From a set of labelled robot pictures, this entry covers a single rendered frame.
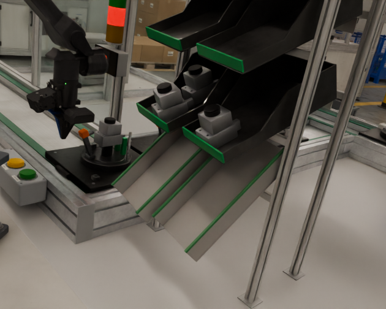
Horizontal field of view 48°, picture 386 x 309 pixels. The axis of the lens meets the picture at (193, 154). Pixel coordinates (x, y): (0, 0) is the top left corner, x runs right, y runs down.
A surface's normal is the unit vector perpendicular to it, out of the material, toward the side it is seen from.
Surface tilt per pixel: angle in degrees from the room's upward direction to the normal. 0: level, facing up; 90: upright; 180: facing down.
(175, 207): 90
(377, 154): 90
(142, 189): 45
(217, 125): 90
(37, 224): 0
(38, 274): 0
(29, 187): 90
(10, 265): 0
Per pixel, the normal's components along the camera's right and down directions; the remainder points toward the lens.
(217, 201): -0.46, -0.59
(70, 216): -0.72, 0.15
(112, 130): 0.67, 0.38
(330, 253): 0.17, -0.91
